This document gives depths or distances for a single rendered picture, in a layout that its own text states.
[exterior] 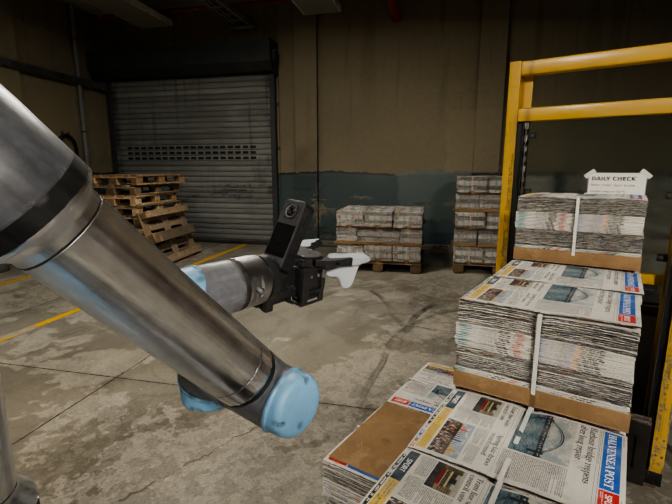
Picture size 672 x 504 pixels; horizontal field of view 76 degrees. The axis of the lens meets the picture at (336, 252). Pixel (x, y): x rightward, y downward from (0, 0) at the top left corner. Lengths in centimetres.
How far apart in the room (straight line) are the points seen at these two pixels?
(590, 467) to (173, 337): 82
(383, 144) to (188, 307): 723
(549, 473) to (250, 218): 758
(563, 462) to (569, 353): 23
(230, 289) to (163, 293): 21
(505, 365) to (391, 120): 666
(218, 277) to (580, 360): 80
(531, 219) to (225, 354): 135
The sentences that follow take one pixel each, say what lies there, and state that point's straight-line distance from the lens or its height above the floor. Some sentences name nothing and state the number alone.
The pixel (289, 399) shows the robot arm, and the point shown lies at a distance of 49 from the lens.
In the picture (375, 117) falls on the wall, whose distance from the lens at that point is 762.
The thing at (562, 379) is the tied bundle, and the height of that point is 92.
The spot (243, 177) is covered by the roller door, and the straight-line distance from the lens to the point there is 822.
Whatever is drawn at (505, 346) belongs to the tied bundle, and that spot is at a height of 97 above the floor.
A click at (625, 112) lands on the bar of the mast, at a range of 217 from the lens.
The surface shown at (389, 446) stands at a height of 60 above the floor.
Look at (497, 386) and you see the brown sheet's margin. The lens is 116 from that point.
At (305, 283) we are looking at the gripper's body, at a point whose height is 120.
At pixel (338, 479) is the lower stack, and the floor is 56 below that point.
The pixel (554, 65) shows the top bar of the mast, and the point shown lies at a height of 182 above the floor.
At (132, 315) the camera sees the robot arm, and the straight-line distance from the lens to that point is 38.
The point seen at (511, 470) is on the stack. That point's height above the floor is 83.
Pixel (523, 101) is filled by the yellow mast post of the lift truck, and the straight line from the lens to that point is 228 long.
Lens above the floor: 138
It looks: 11 degrees down
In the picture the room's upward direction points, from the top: straight up
